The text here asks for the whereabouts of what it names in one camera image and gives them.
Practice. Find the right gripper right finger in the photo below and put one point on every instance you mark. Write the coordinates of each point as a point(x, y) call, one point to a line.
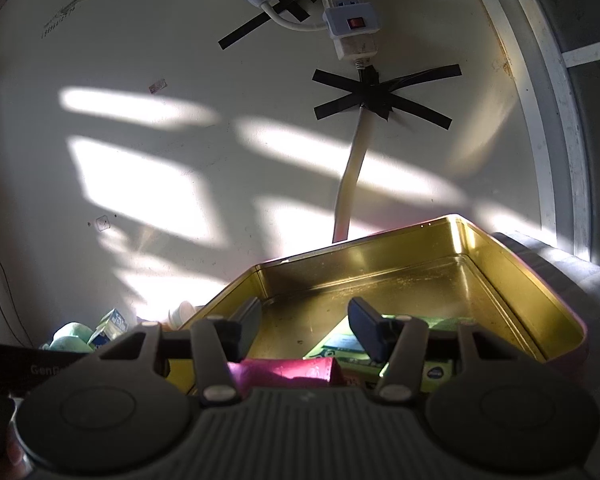
point(376, 334)

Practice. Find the green yellow carton box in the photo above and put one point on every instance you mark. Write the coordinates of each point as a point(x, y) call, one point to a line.
point(358, 369)

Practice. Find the black tape cross lower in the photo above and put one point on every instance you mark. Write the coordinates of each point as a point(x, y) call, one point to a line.
point(379, 97)

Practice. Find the magenta pouch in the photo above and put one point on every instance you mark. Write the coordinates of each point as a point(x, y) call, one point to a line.
point(286, 374)

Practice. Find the black tape cross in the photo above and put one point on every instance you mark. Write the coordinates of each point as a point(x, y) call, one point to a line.
point(379, 97)
point(288, 13)

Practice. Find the white wall cable duct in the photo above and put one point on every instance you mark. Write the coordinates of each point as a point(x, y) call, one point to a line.
point(349, 180)

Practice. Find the small blue white carton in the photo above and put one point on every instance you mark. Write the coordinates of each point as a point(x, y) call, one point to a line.
point(111, 326)

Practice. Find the white power strip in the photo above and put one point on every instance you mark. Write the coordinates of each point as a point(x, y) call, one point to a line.
point(352, 25)

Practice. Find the black tape cross upper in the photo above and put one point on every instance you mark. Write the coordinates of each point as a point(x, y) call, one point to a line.
point(288, 13)

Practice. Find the gold metal tin box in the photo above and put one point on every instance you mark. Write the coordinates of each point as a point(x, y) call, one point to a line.
point(441, 268)

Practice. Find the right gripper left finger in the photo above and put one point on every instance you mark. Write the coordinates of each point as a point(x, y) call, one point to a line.
point(243, 328)

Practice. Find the white window frame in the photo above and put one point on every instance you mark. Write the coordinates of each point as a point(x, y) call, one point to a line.
point(553, 49)

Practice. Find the small wall sticker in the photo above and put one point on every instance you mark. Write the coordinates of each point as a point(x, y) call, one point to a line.
point(102, 223)

